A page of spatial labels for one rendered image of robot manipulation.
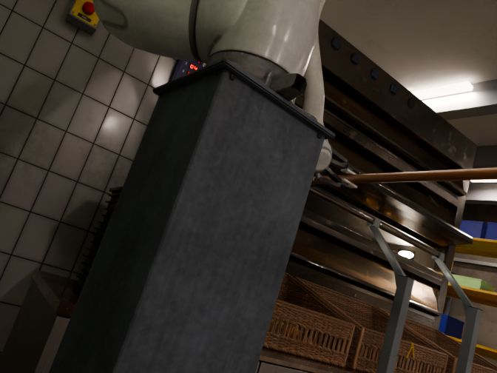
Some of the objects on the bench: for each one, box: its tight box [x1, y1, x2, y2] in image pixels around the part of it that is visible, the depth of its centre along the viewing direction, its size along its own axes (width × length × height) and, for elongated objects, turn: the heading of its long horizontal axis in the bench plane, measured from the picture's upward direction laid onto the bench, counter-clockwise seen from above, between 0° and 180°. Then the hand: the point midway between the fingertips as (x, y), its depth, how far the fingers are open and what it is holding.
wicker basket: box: [376, 307, 497, 373], centre depth 219 cm, size 49×56×28 cm
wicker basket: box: [263, 272, 355, 368], centre depth 160 cm, size 49×56×28 cm
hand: (349, 178), depth 147 cm, fingers closed on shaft, 3 cm apart
